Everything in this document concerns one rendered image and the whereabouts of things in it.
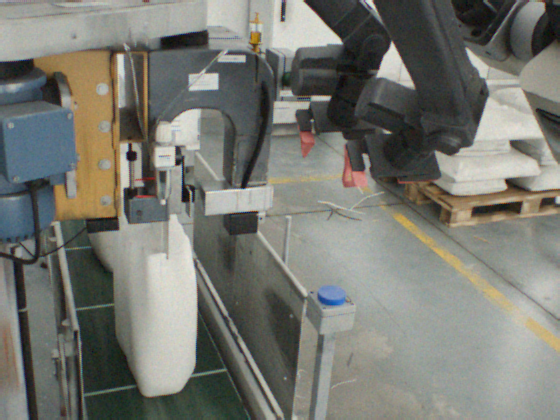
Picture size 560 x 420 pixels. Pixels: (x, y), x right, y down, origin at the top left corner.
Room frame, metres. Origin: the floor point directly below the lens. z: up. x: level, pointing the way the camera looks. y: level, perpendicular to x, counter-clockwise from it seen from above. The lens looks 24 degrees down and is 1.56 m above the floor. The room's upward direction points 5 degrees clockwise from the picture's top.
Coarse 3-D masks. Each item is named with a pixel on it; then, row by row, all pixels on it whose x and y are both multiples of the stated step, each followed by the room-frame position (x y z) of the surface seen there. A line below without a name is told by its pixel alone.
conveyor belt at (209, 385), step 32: (64, 224) 2.35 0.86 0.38; (96, 256) 2.11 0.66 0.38; (96, 288) 1.89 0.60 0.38; (96, 320) 1.70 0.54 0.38; (96, 352) 1.54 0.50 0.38; (96, 384) 1.41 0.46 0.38; (128, 384) 1.42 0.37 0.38; (192, 384) 1.44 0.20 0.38; (224, 384) 1.45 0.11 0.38; (96, 416) 1.29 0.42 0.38; (128, 416) 1.29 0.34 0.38; (160, 416) 1.30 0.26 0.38; (192, 416) 1.31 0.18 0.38; (224, 416) 1.32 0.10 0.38
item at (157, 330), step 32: (128, 224) 1.51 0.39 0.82; (160, 224) 1.38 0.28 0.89; (128, 256) 1.41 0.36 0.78; (128, 288) 1.41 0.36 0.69; (160, 288) 1.35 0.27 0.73; (192, 288) 1.40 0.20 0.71; (128, 320) 1.42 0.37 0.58; (160, 320) 1.35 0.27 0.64; (192, 320) 1.40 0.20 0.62; (128, 352) 1.43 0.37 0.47; (160, 352) 1.35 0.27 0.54; (192, 352) 1.41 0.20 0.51; (160, 384) 1.35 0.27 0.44
